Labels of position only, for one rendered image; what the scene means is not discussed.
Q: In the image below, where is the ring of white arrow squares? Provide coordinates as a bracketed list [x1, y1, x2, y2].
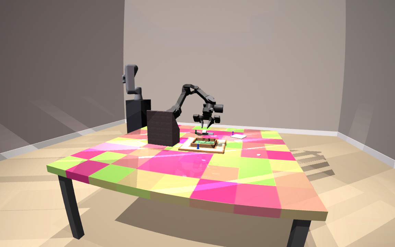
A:
[181, 138, 225, 152]

